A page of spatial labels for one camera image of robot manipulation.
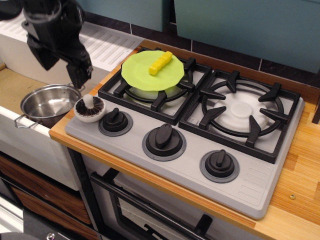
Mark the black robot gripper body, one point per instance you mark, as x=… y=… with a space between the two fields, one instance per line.
x=60 y=36

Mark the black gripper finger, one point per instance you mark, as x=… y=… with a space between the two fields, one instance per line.
x=80 y=72
x=43 y=55

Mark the white brown toy mushroom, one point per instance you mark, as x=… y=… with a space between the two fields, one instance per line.
x=89 y=109

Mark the yellow toy fry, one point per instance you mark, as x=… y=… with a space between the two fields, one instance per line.
x=160 y=62

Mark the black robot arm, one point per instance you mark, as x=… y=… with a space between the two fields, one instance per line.
x=37 y=10

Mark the stainless steel pot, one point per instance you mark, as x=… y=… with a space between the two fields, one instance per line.
x=47 y=105

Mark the green plastic plate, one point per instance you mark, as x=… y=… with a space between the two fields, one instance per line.
x=135 y=71

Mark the black left stove knob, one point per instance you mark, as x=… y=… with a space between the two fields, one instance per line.
x=115 y=123

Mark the black stove knob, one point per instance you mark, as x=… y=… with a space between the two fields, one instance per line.
x=115 y=123
x=219 y=166
x=164 y=143

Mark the black left burner grate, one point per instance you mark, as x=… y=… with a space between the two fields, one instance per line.
x=164 y=95

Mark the black burner grate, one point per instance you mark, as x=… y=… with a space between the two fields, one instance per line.
x=164 y=95
x=245 y=115

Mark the black middle stove knob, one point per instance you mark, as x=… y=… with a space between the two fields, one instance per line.
x=164 y=143

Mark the wooden drawer front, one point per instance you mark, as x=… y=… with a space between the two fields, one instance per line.
x=47 y=198

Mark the toy oven door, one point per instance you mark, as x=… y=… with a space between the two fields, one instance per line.
x=148 y=222

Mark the grey toy stove top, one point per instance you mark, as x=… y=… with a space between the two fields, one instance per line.
x=250 y=193

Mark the black right stove knob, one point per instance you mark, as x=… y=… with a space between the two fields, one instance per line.
x=219 y=166

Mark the black right burner grate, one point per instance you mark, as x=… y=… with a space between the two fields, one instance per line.
x=245 y=115

